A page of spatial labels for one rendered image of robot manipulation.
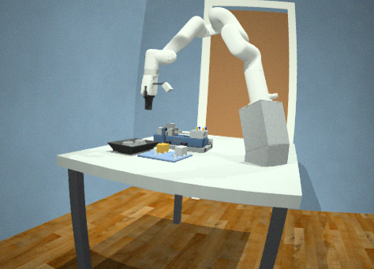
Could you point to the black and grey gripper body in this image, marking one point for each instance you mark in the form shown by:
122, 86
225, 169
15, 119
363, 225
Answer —
148, 79

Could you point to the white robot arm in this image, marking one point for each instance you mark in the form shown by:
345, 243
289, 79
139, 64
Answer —
239, 47

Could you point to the yellow rectangular block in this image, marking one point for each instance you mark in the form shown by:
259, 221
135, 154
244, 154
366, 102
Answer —
161, 148

